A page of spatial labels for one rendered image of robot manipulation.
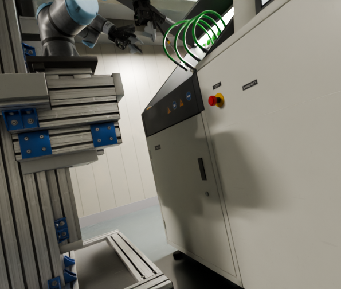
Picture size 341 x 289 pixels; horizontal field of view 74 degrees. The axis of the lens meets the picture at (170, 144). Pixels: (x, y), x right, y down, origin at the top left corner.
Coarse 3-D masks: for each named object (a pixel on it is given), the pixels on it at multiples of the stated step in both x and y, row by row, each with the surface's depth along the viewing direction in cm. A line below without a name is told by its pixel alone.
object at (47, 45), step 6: (42, 42) 83; (48, 42) 81; (54, 42) 81; (60, 42) 82; (66, 42) 83; (72, 42) 86; (42, 48) 83; (48, 48) 81; (54, 48) 80; (60, 48) 81; (66, 48) 82; (72, 48) 85; (42, 54) 81; (48, 54) 81; (54, 54) 79; (60, 54) 80; (66, 54) 81; (72, 54) 82; (78, 54) 86
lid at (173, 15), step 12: (120, 0) 160; (132, 0) 157; (156, 0) 154; (168, 0) 151; (180, 0) 149; (192, 0) 147; (204, 0) 142; (216, 0) 140; (228, 0) 138; (168, 12) 161; (180, 12) 158; (192, 12) 153; (168, 24) 169; (180, 24) 167; (192, 24) 163; (204, 24) 160; (180, 36) 177; (192, 36) 174
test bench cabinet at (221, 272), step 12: (204, 120) 94; (216, 168) 92; (216, 180) 93; (156, 192) 153; (228, 228) 91; (168, 240) 148; (180, 252) 145; (204, 264) 113; (228, 276) 96; (240, 276) 90; (240, 288) 97
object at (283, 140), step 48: (240, 0) 103; (336, 0) 47; (240, 48) 71; (288, 48) 58; (336, 48) 49; (240, 96) 74; (288, 96) 60; (336, 96) 50; (240, 144) 78; (288, 144) 62; (336, 144) 51; (240, 192) 81; (288, 192) 64; (336, 192) 53; (240, 240) 86; (288, 240) 67; (336, 240) 55; (288, 288) 70; (336, 288) 57
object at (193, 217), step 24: (192, 120) 101; (168, 144) 126; (192, 144) 105; (168, 168) 130; (192, 168) 108; (168, 192) 136; (192, 192) 112; (216, 192) 94; (168, 216) 142; (192, 216) 115; (216, 216) 97; (192, 240) 120; (216, 240) 100; (216, 264) 103
